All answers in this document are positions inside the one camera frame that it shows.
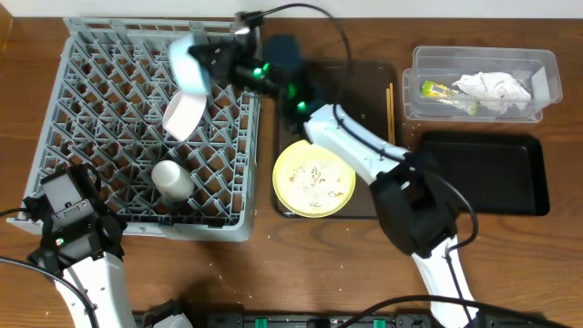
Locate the wooden chopstick right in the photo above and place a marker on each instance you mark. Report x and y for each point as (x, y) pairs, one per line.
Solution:
(390, 115)

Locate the wooden chopstick left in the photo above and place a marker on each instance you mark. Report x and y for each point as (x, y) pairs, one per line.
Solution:
(387, 113)

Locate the cream white cup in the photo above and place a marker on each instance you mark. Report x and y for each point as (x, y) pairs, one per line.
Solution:
(172, 181)

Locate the light blue bowl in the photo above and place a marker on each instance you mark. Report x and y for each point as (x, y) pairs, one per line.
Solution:
(191, 78)

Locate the black rectangular tray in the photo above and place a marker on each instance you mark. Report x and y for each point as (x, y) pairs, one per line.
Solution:
(497, 173)

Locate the white pink bowl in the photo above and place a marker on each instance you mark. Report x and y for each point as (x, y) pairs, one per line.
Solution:
(183, 113)

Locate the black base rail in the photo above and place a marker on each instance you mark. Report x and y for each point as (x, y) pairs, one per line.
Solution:
(236, 317)

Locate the wooden chopstick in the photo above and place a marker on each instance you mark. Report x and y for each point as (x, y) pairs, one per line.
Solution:
(387, 113)
(390, 115)

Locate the white tissue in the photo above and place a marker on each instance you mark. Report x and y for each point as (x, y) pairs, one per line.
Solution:
(497, 91)

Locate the clear plastic waste bin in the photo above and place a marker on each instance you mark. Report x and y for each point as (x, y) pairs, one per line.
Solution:
(536, 70)

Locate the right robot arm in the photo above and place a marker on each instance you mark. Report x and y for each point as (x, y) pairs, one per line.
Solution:
(416, 208)

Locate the dark brown serving tray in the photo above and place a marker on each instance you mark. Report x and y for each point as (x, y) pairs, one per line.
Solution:
(365, 101)

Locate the green yellow snack wrapper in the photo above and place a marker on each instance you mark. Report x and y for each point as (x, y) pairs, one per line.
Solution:
(449, 96)

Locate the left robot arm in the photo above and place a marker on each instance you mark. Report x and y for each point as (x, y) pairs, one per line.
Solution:
(81, 247)

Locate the yellow dirty plate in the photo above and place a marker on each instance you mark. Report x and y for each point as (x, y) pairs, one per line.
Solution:
(311, 181)

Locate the grey plastic dish rack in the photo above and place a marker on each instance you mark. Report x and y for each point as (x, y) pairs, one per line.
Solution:
(112, 87)

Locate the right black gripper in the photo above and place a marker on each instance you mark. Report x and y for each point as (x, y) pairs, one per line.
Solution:
(232, 58)

